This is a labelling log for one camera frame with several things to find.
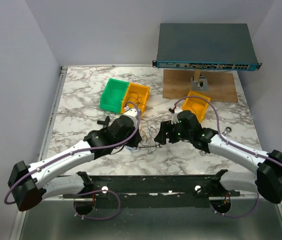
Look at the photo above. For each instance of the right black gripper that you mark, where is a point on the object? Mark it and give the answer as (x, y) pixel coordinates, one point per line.
(165, 127)

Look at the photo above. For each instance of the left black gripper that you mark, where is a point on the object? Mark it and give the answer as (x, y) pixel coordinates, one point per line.
(136, 140)

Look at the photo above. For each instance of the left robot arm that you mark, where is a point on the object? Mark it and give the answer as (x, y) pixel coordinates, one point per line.
(28, 182)

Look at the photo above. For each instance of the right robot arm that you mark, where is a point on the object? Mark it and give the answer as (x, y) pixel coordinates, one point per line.
(265, 167)

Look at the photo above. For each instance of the black T-shaped tool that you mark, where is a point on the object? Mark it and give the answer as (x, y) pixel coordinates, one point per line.
(105, 122)

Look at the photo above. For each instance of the green plastic bin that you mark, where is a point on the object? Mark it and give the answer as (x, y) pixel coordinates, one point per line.
(113, 95)

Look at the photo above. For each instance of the yellow bin beside green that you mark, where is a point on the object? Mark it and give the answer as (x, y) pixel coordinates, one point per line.
(137, 94)

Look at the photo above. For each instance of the yellow bin right side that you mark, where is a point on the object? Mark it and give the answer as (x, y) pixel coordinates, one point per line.
(196, 105)

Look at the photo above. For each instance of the wooden board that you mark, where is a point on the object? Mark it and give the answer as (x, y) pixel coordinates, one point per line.
(219, 86)

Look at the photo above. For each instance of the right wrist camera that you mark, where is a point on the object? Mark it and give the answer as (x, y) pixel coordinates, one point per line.
(175, 110)

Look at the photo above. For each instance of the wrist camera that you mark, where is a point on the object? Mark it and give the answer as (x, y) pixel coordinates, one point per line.
(175, 110)
(133, 113)

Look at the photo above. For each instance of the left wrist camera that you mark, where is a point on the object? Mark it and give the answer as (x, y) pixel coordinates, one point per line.
(133, 113)

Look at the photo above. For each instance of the grey stand bracket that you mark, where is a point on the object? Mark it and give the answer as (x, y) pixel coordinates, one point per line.
(199, 82)

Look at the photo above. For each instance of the ratchet ring wrench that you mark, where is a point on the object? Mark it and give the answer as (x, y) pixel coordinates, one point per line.
(227, 130)

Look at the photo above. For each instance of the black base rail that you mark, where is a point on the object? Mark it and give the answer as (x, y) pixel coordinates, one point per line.
(149, 191)

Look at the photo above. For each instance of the network switch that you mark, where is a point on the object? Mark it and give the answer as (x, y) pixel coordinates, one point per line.
(206, 46)

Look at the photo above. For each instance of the aluminium frame rail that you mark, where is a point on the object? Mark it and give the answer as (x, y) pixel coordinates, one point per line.
(20, 216)

